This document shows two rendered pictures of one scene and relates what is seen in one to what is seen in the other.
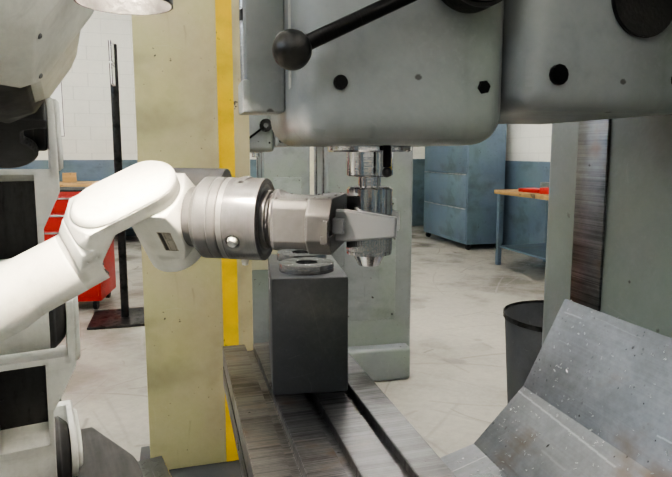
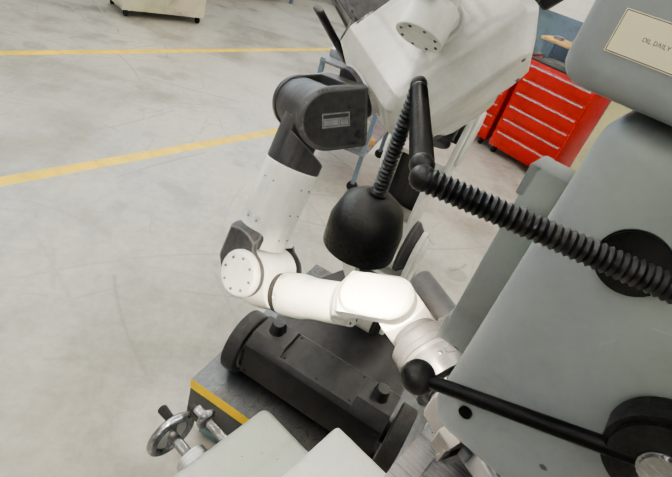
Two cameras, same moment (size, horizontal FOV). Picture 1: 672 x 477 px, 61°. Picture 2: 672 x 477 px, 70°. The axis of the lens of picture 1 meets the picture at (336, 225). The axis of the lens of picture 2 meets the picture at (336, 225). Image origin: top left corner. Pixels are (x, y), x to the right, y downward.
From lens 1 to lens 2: 0.42 m
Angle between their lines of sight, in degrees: 50
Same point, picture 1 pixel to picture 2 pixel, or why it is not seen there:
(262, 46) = (473, 305)
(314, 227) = (438, 443)
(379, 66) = (508, 430)
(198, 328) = not seen: hidden behind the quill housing
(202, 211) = (402, 350)
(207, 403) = not seen: hidden behind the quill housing
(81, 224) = (339, 299)
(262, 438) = (413, 462)
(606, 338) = not seen: outside the picture
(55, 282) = (318, 314)
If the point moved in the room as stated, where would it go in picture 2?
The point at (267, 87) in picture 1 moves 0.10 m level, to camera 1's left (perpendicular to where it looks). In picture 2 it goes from (462, 333) to (401, 270)
